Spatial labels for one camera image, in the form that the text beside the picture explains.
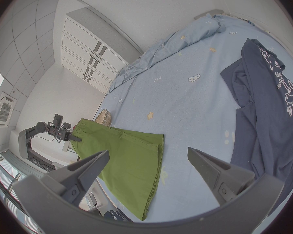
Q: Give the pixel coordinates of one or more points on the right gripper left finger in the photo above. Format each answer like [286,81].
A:
[88,172]

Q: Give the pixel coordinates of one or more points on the ceiling air conditioner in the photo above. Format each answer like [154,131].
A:
[7,110]

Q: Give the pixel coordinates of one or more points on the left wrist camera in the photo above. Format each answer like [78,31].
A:
[67,125]

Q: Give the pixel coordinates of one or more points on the round woven basket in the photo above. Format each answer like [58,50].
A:
[103,118]

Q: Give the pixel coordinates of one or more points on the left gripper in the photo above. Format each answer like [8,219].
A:
[66,135]

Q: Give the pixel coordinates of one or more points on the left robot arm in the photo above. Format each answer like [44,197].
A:
[24,140]

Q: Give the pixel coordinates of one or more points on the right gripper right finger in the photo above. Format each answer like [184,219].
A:
[210,172]

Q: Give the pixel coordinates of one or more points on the window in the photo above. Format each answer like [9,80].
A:
[4,169]

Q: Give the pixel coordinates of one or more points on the dark blue printed T-shirt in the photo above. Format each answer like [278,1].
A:
[266,121]

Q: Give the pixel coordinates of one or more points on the white wardrobe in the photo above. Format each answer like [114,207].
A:
[83,47]

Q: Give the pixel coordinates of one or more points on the green shorts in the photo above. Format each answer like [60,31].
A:
[131,160]

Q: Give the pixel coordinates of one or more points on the pale blue quilt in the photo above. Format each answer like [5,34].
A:
[166,47]

